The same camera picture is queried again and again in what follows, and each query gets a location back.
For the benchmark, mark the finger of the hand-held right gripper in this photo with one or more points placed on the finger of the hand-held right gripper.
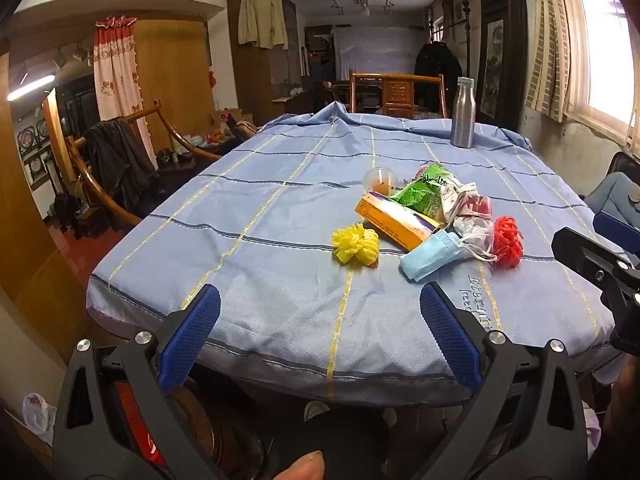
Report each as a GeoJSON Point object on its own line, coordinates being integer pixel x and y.
{"type": "Point", "coordinates": [590, 260]}

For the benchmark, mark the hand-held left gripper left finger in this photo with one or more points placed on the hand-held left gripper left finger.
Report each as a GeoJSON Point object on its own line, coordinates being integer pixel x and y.
{"type": "Point", "coordinates": [192, 340]}

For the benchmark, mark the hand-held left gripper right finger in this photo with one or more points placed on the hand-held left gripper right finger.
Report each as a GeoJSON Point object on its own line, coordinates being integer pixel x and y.
{"type": "Point", "coordinates": [450, 335]}

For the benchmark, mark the red plastic bucket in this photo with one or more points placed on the red plastic bucket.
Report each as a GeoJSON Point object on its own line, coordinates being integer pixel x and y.
{"type": "Point", "coordinates": [132, 425]}

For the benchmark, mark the orange cardboard box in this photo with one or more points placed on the orange cardboard box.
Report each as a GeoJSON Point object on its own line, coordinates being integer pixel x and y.
{"type": "Point", "coordinates": [385, 220]}

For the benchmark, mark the green snack packet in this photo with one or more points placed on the green snack packet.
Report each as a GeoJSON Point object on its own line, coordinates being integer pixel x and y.
{"type": "Point", "coordinates": [420, 195]}

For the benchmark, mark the clear plastic cup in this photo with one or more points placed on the clear plastic cup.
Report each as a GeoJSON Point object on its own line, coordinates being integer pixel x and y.
{"type": "Point", "coordinates": [378, 180]}

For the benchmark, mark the person's right forearm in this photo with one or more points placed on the person's right forearm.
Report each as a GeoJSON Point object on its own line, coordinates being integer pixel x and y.
{"type": "Point", "coordinates": [622, 400]}

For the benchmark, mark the person's left hand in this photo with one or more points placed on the person's left hand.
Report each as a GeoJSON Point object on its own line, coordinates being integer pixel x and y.
{"type": "Point", "coordinates": [302, 467]}

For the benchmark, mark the blue cloth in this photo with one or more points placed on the blue cloth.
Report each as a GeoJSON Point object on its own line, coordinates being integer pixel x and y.
{"type": "Point", "coordinates": [612, 195]}

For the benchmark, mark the blue face mask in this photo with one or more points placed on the blue face mask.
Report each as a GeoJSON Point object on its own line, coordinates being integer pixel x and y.
{"type": "Point", "coordinates": [425, 257]}

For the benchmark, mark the red foam fruit net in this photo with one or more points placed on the red foam fruit net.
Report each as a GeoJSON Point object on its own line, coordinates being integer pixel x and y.
{"type": "Point", "coordinates": [505, 240]}

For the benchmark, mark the round wooden stool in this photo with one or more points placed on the round wooden stool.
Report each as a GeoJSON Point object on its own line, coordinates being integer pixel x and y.
{"type": "Point", "coordinates": [210, 435]}

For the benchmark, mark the white paper wrapper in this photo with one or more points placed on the white paper wrapper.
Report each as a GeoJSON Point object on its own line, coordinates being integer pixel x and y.
{"type": "Point", "coordinates": [472, 230]}

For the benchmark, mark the blue checked tablecloth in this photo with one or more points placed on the blue checked tablecloth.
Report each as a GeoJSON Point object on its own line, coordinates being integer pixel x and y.
{"type": "Point", "coordinates": [250, 240]}

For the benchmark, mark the yellow foam fruit net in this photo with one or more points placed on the yellow foam fruit net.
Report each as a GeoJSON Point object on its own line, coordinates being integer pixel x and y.
{"type": "Point", "coordinates": [355, 245]}

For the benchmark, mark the white plastic bag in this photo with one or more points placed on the white plastic bag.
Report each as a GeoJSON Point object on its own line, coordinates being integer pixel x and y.
{"type": "Point", "coordinates": [37, 417]}

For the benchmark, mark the steel water bottle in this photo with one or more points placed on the steel water bottle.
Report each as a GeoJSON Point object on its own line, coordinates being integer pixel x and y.
{"type": "Point", "coordinates": [462, 115]}

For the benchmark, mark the dark cloth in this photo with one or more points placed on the dark cloth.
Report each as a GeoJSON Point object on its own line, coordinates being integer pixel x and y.
{"type": "Point", "coordinates": [120, 160]}

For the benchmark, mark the beige checked window curtain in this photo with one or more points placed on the beige checked window curtain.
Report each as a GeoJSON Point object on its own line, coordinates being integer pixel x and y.
{"type": "Point", "coordinates": [550, 60]}

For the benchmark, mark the pile of oranges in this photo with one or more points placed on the pile of oranges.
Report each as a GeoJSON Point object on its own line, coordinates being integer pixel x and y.
{"type": "Point", "coordinates": [217, 136]}

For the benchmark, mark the curved wooden chair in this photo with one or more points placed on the curved wooden chair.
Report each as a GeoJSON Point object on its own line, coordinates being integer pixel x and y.
{"type": "Point", "coordinates": [175, 132]}

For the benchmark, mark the dark framed painting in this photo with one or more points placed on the dark framed painting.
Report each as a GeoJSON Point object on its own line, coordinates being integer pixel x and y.
{"type": "Point", "coordinates": [500, 60]}

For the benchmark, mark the window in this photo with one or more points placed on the window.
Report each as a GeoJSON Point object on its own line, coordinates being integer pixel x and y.
{"type": "Point", "coordinates": [605, 40]}

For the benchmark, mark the black hanging coat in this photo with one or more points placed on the black hanging coat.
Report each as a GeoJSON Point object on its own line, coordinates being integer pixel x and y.
{"type": "Point", "coordinates": [437, 75]}

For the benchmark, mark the dark display shelf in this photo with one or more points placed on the dark display shelf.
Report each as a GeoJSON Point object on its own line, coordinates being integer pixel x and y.
{"type": "Point", "coordinates": [35, 150]}

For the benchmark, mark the carved wooden chair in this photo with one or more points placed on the carved wooden chair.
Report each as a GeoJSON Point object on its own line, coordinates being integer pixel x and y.
{"type": "Point", "coordinates": [397, 92]}

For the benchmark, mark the wooden panel door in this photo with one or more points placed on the wooden panel door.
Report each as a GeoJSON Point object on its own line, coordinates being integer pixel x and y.
{"type": "Point", "coordinates": [170, 85]}

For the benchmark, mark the brown wooden wardrobe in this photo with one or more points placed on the brown wooden wardrobe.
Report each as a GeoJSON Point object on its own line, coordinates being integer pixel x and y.
{"type": "Point", "coordinates": [250, 80]}

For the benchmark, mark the pink floral curtain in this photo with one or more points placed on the pink floral curtain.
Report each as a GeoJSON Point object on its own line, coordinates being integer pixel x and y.
{"type": "Point", "coordinates": [117, 75]}

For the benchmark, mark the white dust cover sheet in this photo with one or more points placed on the white dust cover sheet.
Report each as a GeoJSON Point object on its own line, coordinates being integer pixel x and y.
{"type": "Point", "coordinates": [380, 52]}

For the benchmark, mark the fluorescent tube lamp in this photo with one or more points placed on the fluorescent tube lamp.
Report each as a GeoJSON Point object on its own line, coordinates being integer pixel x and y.
{"type": "Point", "coordinates": [30, 87]}

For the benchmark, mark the beige hanging shirt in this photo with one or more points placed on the beige hanging shirt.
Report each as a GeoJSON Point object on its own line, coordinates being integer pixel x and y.
{"type": "Point", "coordinates": [262, 15]}

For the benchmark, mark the ceiling lamp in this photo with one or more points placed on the ceiling lamp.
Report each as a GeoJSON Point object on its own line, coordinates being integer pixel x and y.
{"type": "Point", "coordinates": [362, 0]}

